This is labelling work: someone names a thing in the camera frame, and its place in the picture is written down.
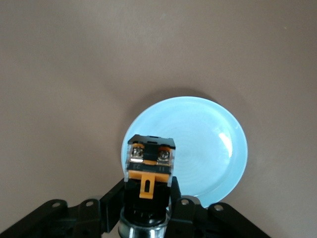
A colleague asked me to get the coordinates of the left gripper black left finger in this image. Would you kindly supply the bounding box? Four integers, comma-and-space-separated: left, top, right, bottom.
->
0, 178, 126, 238

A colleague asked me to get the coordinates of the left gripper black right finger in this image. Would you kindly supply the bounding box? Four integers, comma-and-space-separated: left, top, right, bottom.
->
168, 176, 273, 238

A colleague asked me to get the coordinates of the orange black push-button switch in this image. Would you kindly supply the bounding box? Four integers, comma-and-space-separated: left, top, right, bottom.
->
118, 134, 177, 238

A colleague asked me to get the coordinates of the light blue round plate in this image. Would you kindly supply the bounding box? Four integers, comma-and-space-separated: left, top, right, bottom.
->
122, 96, 248, 209

